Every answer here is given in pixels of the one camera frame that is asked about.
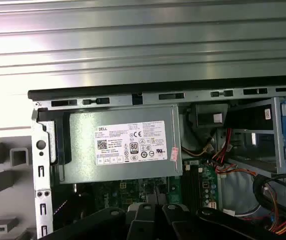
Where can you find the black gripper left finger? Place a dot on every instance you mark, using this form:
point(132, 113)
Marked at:
point(142, 225)

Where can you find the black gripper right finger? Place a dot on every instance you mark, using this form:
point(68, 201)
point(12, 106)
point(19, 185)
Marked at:
point(175, 225)

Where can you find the black RAM slot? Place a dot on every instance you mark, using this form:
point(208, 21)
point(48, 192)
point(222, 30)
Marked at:
point(195, 190)
point(186, 190)

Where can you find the green motherboard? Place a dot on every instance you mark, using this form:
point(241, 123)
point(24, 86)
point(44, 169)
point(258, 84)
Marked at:
point(209, 180)

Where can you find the grey power supply unit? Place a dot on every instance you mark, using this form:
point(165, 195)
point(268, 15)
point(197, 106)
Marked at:
point(82, 150)

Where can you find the black PC case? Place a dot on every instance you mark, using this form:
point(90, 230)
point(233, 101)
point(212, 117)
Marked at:
point(42, 175)

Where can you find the silver optical drive cage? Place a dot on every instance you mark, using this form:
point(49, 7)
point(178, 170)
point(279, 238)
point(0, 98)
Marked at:
point(278, 140)

